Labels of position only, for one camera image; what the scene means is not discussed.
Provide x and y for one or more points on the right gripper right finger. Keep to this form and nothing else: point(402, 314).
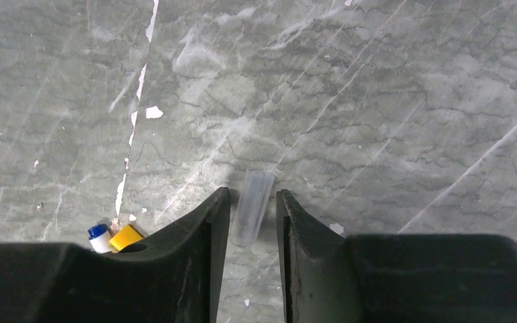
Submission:
point(390, 277)

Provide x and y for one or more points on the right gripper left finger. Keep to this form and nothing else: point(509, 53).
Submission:
point(173, 275)

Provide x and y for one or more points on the white pen blue cap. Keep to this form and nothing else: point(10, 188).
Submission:
point(99, 238)

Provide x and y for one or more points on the clear pen cap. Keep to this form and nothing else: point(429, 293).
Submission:
point(251, 207)

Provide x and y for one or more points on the yellow pen cap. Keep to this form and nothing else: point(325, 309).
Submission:
point(126, 236)

